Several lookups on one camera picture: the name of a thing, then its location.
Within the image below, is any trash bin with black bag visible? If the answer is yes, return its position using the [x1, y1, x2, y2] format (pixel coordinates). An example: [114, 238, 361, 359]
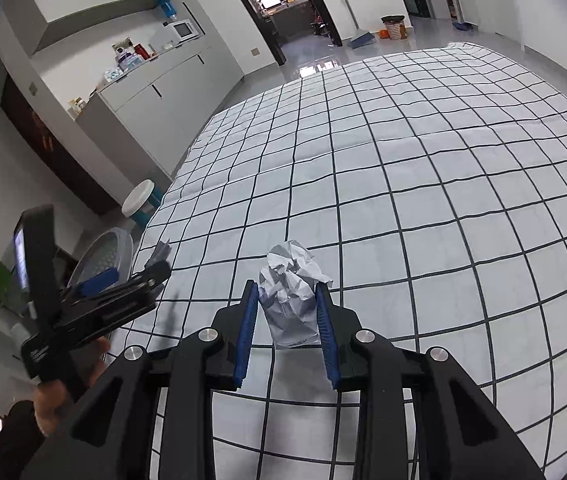
[381, 15, 408, 40]

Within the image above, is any person left hand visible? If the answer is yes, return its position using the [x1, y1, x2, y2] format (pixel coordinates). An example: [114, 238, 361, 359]
[33, 337, 111, 437]

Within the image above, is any grey perforated laundry basket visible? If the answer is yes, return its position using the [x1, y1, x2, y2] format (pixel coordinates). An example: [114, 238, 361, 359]
[68, 228, 134, 287]

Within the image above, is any grey cloth rag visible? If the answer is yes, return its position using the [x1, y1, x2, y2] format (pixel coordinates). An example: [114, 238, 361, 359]
[145, 242, 172, 268]

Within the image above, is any white stool with teal legs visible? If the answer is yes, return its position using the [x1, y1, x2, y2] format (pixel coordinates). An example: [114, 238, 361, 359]
[121, 179, 163, 229]

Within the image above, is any dark brown door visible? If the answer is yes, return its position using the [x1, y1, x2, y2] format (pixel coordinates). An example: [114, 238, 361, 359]
[0, 75, 118, 217]

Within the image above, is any grey white cabinet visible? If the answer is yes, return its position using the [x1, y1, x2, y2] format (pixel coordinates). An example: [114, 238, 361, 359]
[76, 42, 242, 188]

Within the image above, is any checkered white tablecloth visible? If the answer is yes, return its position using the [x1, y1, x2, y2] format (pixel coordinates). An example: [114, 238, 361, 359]
[112, 42, 567, 479]

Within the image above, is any white microwave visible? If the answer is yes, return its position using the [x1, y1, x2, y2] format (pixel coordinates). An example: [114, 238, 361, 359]
[149, 20, 200, 52]

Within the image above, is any blue dustpan with broom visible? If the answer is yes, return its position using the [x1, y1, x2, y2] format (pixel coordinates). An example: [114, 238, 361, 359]
[331, 0, 377, 50]

